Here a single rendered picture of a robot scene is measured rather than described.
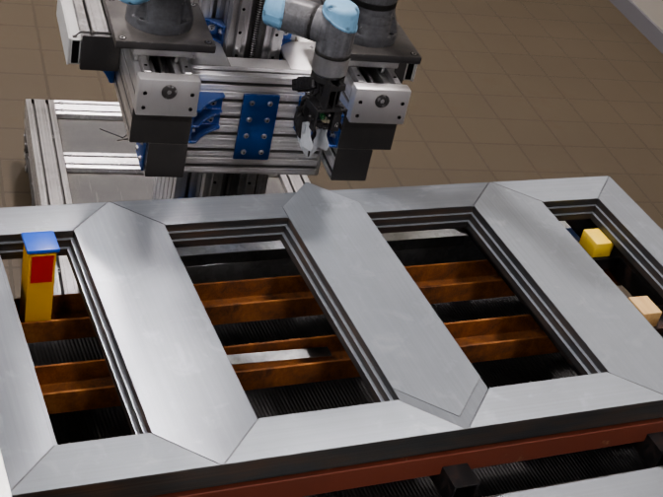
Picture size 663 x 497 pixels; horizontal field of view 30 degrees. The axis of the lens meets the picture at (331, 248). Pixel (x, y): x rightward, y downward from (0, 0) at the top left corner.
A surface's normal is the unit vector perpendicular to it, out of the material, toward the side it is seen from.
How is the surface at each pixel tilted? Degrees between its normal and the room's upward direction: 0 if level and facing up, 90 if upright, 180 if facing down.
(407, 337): 0
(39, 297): 90
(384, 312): 0
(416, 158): 0
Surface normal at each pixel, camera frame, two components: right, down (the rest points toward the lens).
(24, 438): 0.19, -0.81
